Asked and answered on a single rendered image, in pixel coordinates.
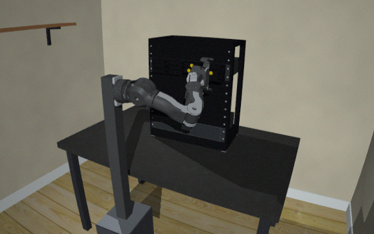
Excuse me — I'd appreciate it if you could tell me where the black server rack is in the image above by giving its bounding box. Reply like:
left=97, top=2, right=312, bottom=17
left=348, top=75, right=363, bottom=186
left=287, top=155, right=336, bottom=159
left=148, top=36, right=246, bottom=152

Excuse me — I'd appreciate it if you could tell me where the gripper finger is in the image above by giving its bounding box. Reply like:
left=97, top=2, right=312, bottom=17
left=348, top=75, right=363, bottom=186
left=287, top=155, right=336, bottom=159
left=200, top=57, right=213, bottom=69
left=202, top=86, right=212, bottom=92

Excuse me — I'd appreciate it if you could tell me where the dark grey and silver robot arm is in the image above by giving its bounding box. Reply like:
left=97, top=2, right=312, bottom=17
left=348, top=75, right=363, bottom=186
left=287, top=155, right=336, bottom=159
left=112, top=72, right=204, bottom=127

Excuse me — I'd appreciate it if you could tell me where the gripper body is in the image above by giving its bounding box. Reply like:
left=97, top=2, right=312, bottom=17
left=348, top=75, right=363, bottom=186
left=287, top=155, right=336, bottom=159
left=190, top=66, right=210, bottom=87

